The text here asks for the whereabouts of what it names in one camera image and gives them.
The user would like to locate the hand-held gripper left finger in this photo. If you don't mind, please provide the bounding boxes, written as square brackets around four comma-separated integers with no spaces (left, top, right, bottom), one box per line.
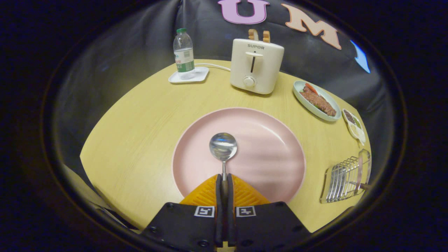
[142,174,223,252]

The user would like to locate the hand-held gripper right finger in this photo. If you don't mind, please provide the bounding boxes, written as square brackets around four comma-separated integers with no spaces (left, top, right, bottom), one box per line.
[227,174,312,252]

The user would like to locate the spoon with wooden handle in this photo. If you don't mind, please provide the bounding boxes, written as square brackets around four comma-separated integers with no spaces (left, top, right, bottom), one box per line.
[209,132,238,210]

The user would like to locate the fork with wooden handle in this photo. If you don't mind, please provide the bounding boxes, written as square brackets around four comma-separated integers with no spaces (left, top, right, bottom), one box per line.
[350,180,372,191]

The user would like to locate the pink round plate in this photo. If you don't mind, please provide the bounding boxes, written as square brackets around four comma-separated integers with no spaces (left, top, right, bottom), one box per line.
[172,107,306,204]

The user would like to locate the clear plastic drainer box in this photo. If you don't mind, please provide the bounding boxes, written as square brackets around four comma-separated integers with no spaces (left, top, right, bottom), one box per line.
[319,149,372,204]

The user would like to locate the pale green food plate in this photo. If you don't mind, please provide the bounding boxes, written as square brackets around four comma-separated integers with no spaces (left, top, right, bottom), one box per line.
[293,80,342,122]

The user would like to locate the white square coaster tray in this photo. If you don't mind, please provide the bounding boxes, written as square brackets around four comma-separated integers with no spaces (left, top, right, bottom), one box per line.
[168,66,210,84]

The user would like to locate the brown steak piece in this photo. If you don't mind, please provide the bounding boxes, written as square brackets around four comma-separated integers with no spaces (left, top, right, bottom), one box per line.
[300,87,337,117]

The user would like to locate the person's beige clothing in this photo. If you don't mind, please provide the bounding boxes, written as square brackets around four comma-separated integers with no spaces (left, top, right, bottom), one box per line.
[61,164,116,214]

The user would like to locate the cream white toaster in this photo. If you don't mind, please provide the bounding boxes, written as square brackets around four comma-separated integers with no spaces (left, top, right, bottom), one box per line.
[230,38,285,95]

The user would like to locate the white divided seasoning dish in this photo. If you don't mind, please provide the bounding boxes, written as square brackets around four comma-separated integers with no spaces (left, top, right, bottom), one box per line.
[342,108,366,146]

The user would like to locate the clear plastic water bottle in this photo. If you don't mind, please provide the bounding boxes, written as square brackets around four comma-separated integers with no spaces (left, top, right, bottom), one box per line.
[173,28,196,80]

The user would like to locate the white toaster cable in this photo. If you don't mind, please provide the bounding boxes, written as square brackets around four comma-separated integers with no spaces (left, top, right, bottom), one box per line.
[195,63,231,72]

